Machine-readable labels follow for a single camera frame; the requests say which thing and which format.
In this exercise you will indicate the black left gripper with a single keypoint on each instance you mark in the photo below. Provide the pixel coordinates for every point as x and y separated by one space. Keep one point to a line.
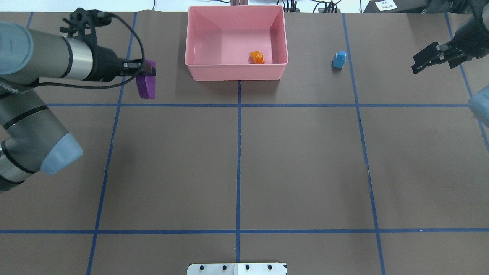
104 63

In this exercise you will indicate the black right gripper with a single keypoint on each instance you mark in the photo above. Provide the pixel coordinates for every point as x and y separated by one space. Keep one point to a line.
469 43

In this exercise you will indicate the purple curved block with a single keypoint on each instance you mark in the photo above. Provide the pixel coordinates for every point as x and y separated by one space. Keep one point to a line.
146 85

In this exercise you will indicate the orange toy block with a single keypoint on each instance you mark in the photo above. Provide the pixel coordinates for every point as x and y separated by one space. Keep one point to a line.
256 57

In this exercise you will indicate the small blue block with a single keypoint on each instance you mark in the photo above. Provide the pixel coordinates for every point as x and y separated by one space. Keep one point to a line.
339 60

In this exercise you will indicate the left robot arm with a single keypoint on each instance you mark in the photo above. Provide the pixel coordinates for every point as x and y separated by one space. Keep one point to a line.
38 141

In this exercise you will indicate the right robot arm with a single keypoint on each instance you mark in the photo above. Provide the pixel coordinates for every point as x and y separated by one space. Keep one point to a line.
479 9

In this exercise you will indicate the pink plastic box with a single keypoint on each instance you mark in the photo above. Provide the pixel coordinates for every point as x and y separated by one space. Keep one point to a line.
220 38

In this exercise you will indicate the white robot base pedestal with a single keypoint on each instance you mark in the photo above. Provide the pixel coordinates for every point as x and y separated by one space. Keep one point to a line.
257 268

